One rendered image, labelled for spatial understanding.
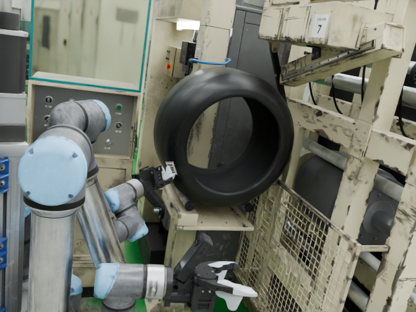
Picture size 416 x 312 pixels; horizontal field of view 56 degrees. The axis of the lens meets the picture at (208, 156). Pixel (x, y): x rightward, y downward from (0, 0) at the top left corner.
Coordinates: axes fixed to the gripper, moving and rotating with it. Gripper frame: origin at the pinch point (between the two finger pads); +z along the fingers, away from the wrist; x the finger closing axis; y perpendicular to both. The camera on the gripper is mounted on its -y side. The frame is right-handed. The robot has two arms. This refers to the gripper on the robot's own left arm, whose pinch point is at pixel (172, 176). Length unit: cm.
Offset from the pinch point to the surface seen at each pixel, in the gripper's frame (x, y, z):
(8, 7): 780, 280, 450
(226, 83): -22.8, 31.7, 17.3
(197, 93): -13.9, 30.3, 9.2
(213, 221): -0.2, -28.6, 20.7
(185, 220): 3.6, -21.8, 6.0
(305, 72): -41, 29, 55
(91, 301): 93, -80, 9
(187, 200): 2.0, -13.7, 8.0
